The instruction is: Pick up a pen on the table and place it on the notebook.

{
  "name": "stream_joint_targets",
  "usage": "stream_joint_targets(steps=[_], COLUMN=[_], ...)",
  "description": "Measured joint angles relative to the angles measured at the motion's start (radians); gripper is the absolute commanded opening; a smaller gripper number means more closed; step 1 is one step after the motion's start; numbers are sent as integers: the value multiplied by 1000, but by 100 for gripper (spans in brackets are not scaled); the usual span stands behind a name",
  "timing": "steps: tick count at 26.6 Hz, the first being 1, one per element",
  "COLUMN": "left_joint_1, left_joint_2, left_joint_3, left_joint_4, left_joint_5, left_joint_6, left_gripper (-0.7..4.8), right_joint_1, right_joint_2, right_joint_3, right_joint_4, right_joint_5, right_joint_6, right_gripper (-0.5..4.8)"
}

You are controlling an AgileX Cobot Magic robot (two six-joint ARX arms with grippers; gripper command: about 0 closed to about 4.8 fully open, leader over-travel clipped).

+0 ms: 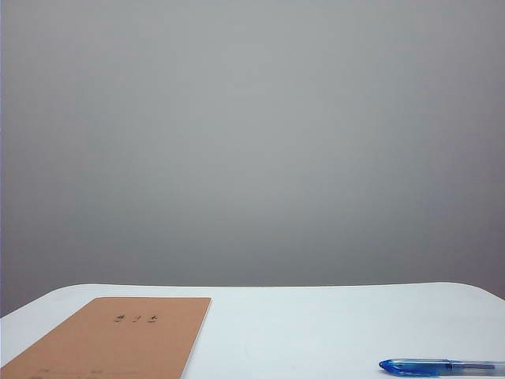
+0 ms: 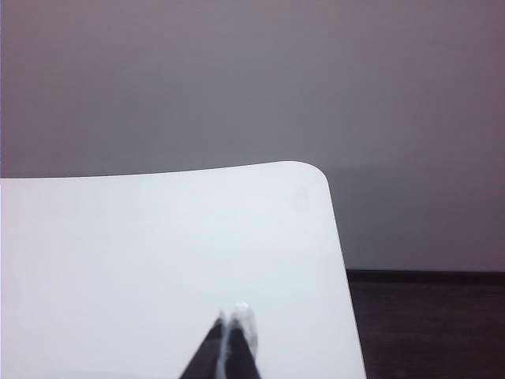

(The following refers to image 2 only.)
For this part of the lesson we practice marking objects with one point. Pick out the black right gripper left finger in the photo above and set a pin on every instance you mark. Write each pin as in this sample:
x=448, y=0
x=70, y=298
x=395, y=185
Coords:
x=207, y=355

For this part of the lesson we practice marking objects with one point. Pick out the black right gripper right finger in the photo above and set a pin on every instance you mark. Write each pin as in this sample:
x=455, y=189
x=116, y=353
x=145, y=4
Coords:
x=240, y=351

